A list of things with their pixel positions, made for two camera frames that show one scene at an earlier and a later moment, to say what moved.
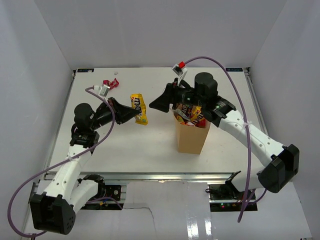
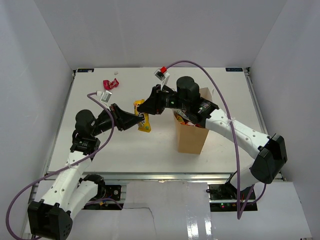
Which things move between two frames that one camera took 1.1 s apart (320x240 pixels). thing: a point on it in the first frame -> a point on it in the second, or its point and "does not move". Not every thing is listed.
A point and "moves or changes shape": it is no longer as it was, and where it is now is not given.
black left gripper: x=122 y=113 -> x=123 y=120
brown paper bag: x=190 y=139 does not move
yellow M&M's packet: x=138 y=102 moves or changes shape
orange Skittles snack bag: x=188 y=123 does not move
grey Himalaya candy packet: x=179 y=111 does not move
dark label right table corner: x=234 y=69 does not move
